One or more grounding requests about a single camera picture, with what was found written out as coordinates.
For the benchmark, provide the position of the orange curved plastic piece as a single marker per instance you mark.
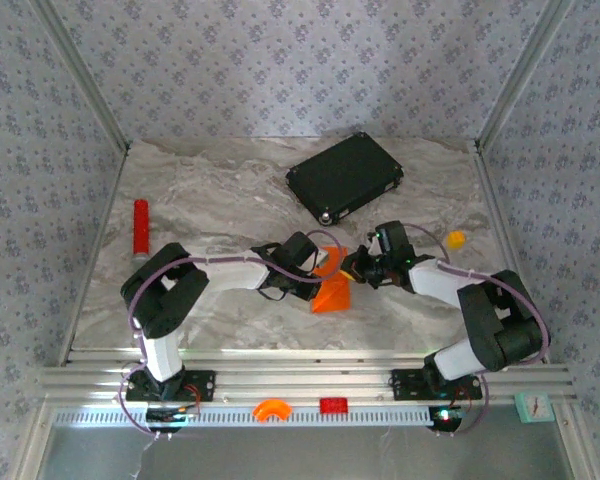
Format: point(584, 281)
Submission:
point(272, 407)

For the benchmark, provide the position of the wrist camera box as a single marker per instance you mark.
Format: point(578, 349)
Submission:
point(392, 237)
point(300, 250)

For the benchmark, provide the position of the aluminium side rail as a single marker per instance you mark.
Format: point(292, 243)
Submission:
point(505, 250)
point(98, 250)

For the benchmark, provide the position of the aluminium frame post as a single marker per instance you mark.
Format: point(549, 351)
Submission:
point(521, 75)
point(82, 75)

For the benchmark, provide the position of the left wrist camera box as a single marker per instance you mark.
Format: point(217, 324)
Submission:
point(300, 250)

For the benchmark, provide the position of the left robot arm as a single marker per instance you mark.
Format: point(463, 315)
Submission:
point(165, 350)

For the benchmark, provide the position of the teal square clock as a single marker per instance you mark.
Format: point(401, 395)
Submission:
point(534, 407)

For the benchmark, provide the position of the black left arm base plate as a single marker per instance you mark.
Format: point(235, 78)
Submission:
point(202, 386)

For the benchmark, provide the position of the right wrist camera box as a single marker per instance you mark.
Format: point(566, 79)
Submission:
point(392, 237)

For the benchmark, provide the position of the black hard case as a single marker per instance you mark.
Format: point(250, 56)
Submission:
point(345, 177)

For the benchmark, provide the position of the red glitter cylinder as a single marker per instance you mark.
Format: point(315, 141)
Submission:
point(141, 225)

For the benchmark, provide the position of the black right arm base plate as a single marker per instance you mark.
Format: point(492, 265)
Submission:
point(405, 385)

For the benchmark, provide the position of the small yellow cube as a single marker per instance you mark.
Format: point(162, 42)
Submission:
point(456, 240)

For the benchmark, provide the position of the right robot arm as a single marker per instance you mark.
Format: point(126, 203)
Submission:
point(490, 320)

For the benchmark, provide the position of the red rectangular block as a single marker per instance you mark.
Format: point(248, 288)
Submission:
point(334, 405)

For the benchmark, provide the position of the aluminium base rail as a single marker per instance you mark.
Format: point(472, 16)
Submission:
point(300, 380)

